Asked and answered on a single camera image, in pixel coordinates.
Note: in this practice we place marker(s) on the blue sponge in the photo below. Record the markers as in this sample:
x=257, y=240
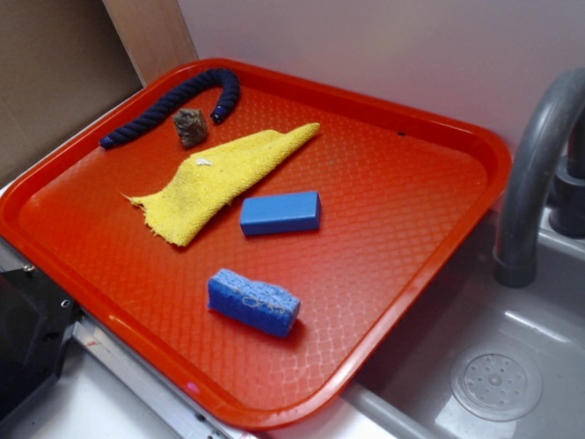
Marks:
x=266, y=307

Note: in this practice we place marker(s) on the blue rectangular block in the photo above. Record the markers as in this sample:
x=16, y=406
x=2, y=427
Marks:
x=281, y=213

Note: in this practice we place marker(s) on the yellow cloth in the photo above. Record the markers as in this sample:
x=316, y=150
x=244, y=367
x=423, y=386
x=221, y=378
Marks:
x=208, y=181

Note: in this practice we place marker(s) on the small brown rock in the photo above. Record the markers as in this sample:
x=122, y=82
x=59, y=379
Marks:
x=191, y=127

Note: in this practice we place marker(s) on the grey toy sink basin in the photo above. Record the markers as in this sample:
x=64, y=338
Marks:
x=474, y=359

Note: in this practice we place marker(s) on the wooden board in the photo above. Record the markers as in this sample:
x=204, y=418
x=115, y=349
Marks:
x=65, y=63

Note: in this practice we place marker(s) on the grey sink faucet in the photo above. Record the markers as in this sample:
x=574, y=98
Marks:
x=548, y=171

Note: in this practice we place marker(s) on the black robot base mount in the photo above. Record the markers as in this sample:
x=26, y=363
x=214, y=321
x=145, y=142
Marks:
x=37, y=320

